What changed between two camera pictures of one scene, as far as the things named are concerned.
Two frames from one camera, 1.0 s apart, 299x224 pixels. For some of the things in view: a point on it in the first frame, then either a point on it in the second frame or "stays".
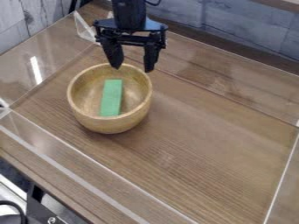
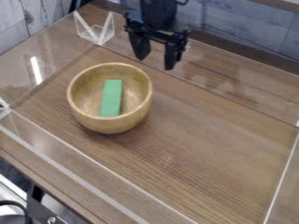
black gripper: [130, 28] -> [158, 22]
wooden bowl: [84, 94] stays
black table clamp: [43, 209] stays
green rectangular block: [111, 97] stays
